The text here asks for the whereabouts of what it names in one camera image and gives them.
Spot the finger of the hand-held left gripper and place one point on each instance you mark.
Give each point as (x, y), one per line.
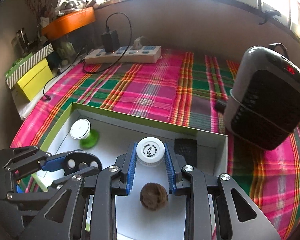
(52, 163)
(65, 182)

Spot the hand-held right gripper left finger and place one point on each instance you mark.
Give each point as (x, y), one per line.
(132, 170)

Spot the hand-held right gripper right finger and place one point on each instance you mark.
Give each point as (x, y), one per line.
(168, 170)

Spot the black rectangular remote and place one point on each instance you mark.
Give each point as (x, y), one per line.
(186, 150)

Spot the white round jar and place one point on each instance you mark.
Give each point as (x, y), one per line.
(150, 150)

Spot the dark brown walnut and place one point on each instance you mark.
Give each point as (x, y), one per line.
(153, 196)

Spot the black oval disc holder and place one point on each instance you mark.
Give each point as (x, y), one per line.
(82, 157)

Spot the green white cardboard box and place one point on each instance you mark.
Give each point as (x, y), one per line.
(115, 135)

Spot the white green round stand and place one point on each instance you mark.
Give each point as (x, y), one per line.
(80, 130)

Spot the white side shelf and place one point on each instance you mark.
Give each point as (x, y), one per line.
(27, 110)

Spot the pink green plaid tablecloth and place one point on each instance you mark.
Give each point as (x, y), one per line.
(152, 92)

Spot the yellow box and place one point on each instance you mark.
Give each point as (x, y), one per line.
(36, 80)

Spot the green white striped box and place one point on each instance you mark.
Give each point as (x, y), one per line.
(30, 62)

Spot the green jars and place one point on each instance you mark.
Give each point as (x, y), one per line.
(66, 51)

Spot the white power strip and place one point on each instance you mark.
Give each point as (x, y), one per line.
(140, 56)

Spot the grey black fan heater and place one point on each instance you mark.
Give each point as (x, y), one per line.
(265, 105)

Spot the white plug adapter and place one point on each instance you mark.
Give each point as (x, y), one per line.
(138, 43)

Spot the metal cup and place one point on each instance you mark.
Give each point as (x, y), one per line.
(22, 40)

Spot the black charger adapter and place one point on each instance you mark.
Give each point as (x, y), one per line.
(110, 41)

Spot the orange box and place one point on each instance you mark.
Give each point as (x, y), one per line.
(70, 22)

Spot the dried branches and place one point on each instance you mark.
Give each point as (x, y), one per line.
(38, 2)

